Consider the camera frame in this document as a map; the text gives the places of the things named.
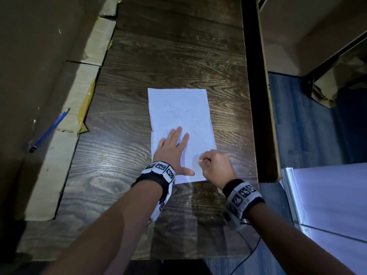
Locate person's left hand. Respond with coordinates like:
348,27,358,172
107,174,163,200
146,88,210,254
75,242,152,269
152,126,195,177

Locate person's right hand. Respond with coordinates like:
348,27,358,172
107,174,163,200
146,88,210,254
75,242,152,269
198,149,239,190

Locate white paper sheet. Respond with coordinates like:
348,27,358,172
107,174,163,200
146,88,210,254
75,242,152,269
148,87,218,185

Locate person's left forearm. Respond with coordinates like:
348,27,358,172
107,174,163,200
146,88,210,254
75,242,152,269
41,180,163,275

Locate person's right forearm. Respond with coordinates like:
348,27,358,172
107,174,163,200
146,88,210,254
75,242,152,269
246,203,356,275

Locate person's dark trousers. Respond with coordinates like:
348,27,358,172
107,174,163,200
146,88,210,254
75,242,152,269
123,257,214,275

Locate black white marker wristband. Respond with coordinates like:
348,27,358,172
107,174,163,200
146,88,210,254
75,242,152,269
222,179,266,232
131,161,176,222

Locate white panel with metal edge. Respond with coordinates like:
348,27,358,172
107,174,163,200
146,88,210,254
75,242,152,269
279,162,367,275

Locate blue pencil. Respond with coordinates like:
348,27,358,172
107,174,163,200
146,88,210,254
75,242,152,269
28,108,71,154

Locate brown cardboard box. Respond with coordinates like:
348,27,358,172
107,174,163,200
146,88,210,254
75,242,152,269
0,0,122,226

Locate tan wooden cabinet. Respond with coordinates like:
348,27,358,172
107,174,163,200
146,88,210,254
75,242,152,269
255,0,367,77

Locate thin black cable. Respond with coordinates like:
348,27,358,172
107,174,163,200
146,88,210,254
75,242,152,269
229,220,261,275

